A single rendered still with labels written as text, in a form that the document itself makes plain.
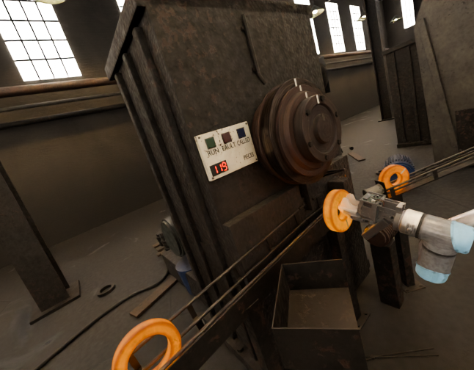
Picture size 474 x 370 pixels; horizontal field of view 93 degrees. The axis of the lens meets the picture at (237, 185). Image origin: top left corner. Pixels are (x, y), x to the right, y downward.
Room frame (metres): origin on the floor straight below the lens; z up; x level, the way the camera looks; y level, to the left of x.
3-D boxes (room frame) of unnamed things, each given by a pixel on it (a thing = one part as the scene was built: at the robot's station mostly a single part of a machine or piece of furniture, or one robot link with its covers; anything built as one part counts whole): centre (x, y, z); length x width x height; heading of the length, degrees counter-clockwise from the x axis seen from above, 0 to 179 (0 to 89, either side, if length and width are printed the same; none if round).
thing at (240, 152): (0.95, -0.01, 1.15); 0.26 x 0.02 x 0.18; 124
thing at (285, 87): (1.05, -0.36, 1.11); 0.47 x 0.06 x 0.47; 124
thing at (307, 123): (0.97, -0.41, 1.11); 0.28 x 0.06 x 0.28; 124
